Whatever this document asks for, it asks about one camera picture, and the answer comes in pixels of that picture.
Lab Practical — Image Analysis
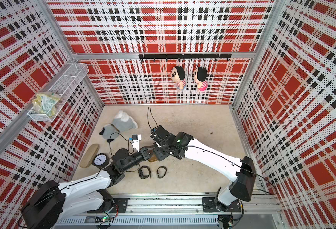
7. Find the oval wooden tray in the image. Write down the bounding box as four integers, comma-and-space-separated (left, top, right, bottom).
79, 144, 99, 168

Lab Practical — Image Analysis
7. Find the grey plush toy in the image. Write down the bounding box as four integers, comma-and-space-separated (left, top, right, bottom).
99, 110, 138, 143

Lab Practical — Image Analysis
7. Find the white wire basket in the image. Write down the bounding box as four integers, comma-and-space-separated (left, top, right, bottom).
27, 63, 89, 122

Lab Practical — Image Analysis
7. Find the wooden watch stand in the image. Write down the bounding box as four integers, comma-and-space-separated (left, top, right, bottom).
148, 149, 158, 163

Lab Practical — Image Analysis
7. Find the yellow green snack packet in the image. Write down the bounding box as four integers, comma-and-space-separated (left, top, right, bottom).
32, 92, 61, 117

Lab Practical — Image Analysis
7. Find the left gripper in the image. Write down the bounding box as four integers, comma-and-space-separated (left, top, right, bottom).
122, 145, 157, 172

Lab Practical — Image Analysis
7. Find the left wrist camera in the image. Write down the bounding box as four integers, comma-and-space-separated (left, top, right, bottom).
129, 135, 142, 151

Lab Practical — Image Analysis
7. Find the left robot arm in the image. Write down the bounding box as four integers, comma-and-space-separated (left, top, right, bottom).
20, 146, 153, 229

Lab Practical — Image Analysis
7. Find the black watch open strap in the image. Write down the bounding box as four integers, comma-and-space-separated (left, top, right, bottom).
156, 165, 168, 179

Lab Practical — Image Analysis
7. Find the doll with pink shirt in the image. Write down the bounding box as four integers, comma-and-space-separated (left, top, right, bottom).
194, 67, 208, 92

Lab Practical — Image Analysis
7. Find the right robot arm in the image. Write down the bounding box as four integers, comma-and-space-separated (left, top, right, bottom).
150, 125, 257, 212

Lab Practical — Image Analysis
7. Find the black round alarm clock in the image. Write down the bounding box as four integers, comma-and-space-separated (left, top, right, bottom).
92, 153, 110, 169

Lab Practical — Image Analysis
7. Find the doll with striped shirt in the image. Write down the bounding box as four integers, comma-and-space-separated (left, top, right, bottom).
170, 66, 186, 90

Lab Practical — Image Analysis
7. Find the black hook rail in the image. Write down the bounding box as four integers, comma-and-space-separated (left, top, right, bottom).
138, 53, 232, 60

